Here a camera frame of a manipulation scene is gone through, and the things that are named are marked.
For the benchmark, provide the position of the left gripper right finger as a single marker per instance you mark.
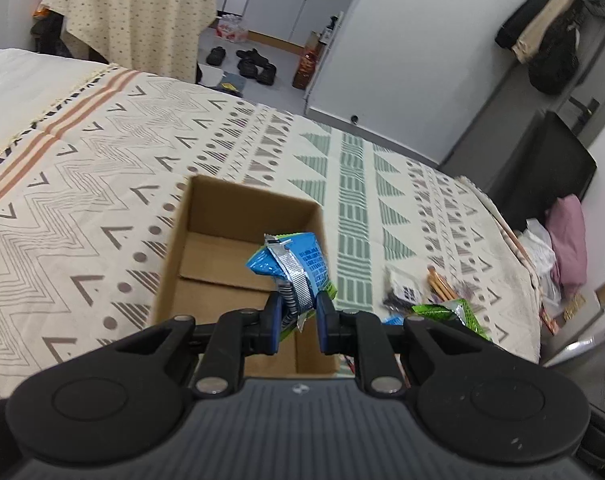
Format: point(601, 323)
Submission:
point(362, 337)

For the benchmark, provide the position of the black sesame cake packet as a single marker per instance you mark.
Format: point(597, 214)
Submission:
point(402, 290)

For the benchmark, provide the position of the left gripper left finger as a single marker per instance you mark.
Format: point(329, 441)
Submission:
point(225, 345)

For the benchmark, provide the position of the brown cardboard box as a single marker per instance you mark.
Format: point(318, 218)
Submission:
point(218, 227)

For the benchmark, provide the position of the white kitchen cabinet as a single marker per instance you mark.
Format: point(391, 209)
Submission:
point(291, 21)

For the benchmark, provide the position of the single black slipper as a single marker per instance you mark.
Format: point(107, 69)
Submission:
point(216, 56)

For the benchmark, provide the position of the clothes on hanger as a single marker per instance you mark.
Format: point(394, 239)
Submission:
point(544, 36)

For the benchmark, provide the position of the patterned bed blanket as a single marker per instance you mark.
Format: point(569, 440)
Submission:
point(94, 159)

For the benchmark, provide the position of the red oil bottle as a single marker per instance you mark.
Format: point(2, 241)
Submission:
point(308, 62)

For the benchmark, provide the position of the breadstick snack packet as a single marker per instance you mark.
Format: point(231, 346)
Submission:
point(440, 286)

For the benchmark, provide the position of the black chair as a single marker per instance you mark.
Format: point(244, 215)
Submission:
point(548, 163)

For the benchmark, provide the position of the table with dotted cloth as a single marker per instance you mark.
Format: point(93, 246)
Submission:
point(152, 36)

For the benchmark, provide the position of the pink white plastic bag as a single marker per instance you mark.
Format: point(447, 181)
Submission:
point(230, 27)

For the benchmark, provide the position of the pink pillow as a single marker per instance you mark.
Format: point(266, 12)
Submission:
point(567, 228)

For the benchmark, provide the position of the blue green snack packet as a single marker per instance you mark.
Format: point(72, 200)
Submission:
point(296, 264)

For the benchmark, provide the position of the black shoes pile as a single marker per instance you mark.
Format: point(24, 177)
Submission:
point(252, 65)

